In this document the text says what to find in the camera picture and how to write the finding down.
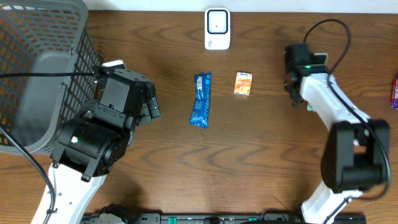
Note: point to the teal green snack packet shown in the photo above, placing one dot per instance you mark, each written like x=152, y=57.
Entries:
x=310, y=108

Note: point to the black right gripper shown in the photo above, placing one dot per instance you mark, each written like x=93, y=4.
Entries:
x=297, y=96

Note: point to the red purple snack packet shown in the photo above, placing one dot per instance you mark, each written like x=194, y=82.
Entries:
x=394, y=95

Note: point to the blue Oreo cookie pack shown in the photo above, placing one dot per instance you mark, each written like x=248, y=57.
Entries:
x=201, y=108

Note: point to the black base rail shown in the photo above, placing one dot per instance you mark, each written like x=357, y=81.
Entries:
x=118, y=214

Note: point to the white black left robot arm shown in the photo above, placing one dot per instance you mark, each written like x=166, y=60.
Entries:
x=88, y=145

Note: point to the grey plastic mesh basket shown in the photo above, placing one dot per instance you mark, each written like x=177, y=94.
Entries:
x=46, y=60

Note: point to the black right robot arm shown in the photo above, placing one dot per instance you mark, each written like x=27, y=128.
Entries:
x=355, y=158

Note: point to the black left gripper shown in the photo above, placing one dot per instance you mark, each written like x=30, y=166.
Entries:
x=148, y=101

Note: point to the small orange snack box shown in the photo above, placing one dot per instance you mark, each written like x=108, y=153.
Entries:
x=243, y=82

